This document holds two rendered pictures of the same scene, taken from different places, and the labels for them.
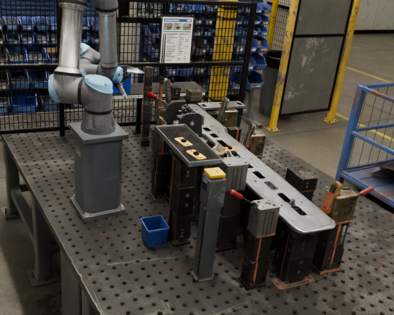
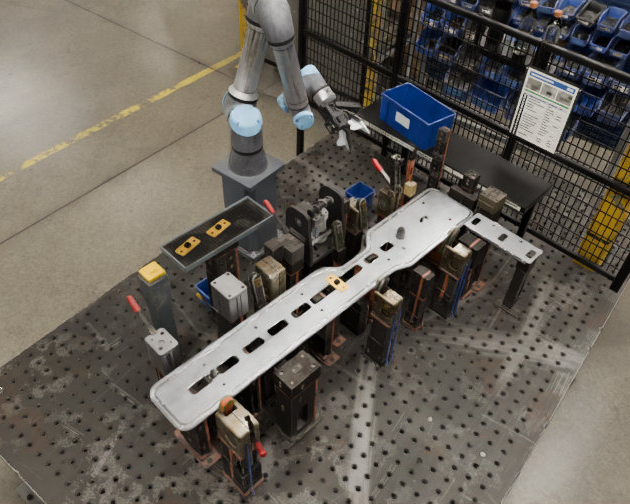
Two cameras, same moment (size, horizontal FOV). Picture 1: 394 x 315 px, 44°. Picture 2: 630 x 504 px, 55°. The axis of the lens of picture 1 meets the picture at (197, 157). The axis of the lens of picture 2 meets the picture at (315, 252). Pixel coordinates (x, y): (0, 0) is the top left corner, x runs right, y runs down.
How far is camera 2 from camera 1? 220 cm
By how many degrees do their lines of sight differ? 59
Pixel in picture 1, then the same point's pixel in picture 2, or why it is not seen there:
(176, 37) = (543, 106)
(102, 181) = not seen: hidden behind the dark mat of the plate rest
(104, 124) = (235, 163)
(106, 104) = (238, 144)
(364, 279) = not seen: outside the picture
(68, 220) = not seen: hidden behind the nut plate
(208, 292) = (145, 369)
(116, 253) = (178, 281)
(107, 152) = (235, 193)
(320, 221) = (180, 410)
